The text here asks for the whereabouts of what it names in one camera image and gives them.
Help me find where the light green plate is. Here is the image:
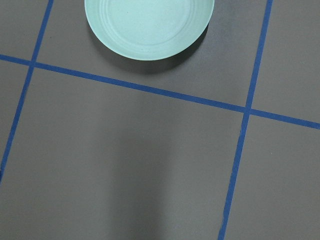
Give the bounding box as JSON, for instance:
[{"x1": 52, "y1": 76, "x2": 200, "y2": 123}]
[{"x1": 84, "y1": 0, "x2": 215, "y2": 61}]

